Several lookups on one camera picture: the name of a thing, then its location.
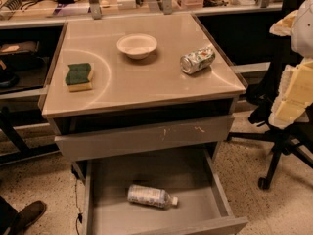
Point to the clear plastic water bottle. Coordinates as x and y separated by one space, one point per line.
152 197

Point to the black office chair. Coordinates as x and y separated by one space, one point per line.
294 138

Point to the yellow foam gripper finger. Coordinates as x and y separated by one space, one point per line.
295 94
284 26

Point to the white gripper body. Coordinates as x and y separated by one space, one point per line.
303 29

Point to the black table leg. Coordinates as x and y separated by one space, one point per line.
7 123

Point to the green and yellow sponge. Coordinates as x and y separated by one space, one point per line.
79 77

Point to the closed top drawer front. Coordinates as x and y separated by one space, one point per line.
144 138

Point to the white paper bowl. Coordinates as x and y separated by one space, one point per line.
137 46

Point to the brown shoe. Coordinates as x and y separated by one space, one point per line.
27 216

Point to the grey metal desk post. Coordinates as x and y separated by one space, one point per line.
95 9

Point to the open middle drawer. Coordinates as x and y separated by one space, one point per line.
186 173

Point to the crushed green soda can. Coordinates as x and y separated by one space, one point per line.
197 60

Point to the grey drawer cabinet with counter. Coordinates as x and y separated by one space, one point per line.
127 92

